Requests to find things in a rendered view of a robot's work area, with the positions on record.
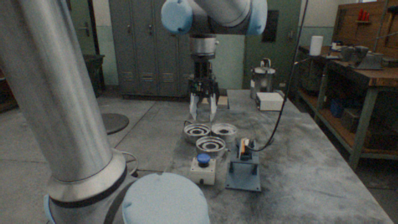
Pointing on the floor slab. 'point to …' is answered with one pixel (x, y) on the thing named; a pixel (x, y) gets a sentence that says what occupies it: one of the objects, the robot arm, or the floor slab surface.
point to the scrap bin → (93, 69)
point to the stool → (114, 119)
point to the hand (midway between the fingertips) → (203, 116)
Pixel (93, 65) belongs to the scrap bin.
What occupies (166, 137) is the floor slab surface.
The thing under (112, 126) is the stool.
